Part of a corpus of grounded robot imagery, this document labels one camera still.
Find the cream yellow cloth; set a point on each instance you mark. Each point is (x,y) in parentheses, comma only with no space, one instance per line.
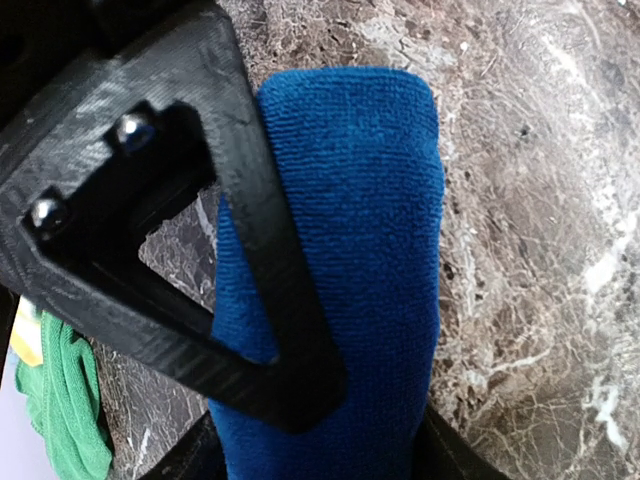
(25,339)

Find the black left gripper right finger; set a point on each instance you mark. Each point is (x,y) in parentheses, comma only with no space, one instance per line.
(442,454)

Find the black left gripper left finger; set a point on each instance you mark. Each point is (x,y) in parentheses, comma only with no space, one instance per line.
(198,455)

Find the royal blue towel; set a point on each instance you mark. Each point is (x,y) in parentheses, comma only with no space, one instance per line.
(357,151)

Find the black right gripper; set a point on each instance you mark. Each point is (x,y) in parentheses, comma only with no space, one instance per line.
(86,64)

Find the green towel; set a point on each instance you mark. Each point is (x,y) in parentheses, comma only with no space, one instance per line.
(63,402)

